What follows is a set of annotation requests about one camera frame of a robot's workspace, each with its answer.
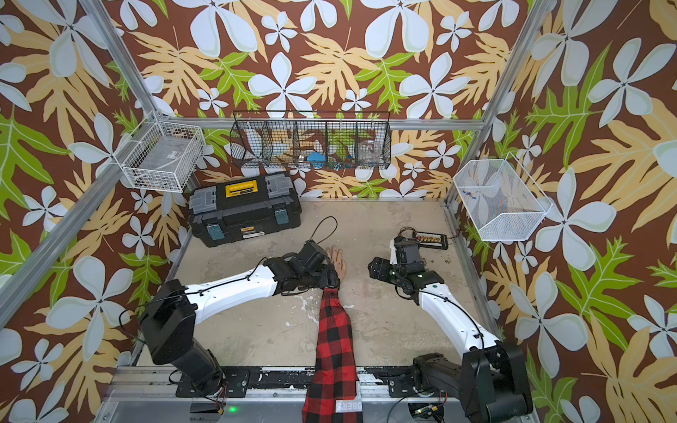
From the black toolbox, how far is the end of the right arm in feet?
1.44

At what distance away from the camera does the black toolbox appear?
95 centimetres

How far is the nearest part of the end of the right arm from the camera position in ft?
1.99
